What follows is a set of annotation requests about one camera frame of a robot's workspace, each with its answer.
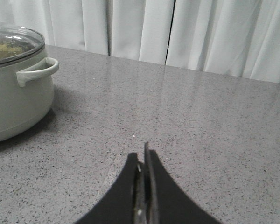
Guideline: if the white pleated curtain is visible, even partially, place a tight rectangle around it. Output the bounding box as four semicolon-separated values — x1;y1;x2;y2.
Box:
0;0;280;83

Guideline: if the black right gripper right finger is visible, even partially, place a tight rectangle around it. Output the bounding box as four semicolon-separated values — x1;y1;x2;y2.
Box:
144;142;220;224

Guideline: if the pale green electric cooking pot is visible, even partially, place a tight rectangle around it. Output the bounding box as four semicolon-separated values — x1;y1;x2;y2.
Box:
0;47;59;141

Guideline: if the glass pot lid steel rim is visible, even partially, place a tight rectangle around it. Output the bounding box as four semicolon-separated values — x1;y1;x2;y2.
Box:
0;22;45;67

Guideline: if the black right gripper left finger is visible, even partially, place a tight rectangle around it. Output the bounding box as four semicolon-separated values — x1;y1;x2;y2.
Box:
76;153;139;224

